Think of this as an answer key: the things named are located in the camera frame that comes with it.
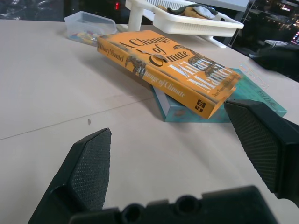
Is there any clear plastic storage box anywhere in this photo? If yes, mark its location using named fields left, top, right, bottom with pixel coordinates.
left=64, top=11, right=118, bottom=44

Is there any white plastic rack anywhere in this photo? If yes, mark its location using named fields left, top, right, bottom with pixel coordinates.
left=116, top=0, right=251, bottom=49

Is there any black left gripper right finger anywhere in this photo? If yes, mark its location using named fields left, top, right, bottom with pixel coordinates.
left=224, top=99, right=299, bottom=210

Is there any orange hardcover book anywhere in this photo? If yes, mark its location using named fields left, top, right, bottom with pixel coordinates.
left=96, top=29, right=242, bottom=120

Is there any black object on table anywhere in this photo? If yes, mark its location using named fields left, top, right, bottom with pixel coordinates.
left=249, top=43, right=299, bottom=83

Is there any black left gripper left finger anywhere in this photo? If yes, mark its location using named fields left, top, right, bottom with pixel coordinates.
left=27, top=127, right=112, bottom=224

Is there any plush toy in rack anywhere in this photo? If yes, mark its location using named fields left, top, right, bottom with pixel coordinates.
left=157, top=4, right=225, bottom=20

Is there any teal book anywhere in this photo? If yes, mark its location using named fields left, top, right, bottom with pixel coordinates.
left=152, top=67, right=287, bottom=123

